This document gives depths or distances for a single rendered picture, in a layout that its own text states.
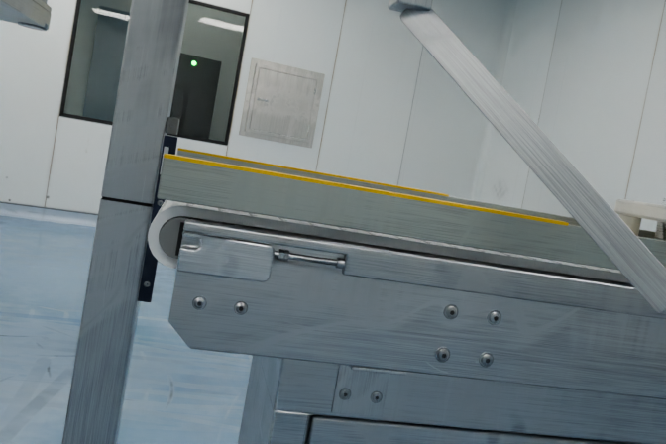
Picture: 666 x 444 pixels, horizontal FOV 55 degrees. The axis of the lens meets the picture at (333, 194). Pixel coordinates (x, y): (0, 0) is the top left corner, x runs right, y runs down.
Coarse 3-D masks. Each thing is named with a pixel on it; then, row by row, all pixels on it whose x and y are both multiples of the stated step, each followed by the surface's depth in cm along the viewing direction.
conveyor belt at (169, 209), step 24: (168, 216) 49; (192, 216) 50; (216, 216) 50; (240, 216) 50; (264, 216) 52; (360, 240) 53; (384, 240) 53; (408, 240) 54; (168, 264) 50; (504, 264) 55; (528, 264) 56; (552, 264) 56; (576, 264) 59
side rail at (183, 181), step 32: (160, 192) 47; (192, 192) 48; (224, 192) 48; (256, 192) 49; (288, 192) 49; (320, 192) 50; (352, 192) 50; (352, 224) 51; (384, 224) 51; (416, 224) 52; (448, 224) 52; (480, 224) 53; (512, 224) 53; (544, 224) 54; (544, 256) 54; (576, 256) 55
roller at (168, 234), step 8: (176, 216) 50; (184, 216) 50; (168, 224) 49; (176, 224) 49; (160, 232) 49; (168, 232) 49; (176, 232) 49; (160, 240) 49; (168, 240) 49; (176, 240) 49; (168, 248) 49; (176, 248) 49; (176, 256) 49
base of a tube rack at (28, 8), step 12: (0, 0) 53; (12, 0) 55; (24, 0) 58; (36, 0) 61; (0, 12) 60; (12, 12) 58; (24, 12) 59; (36, 12) 62; (48, 12) 66; (36, 24) 64; (48, 24) 66
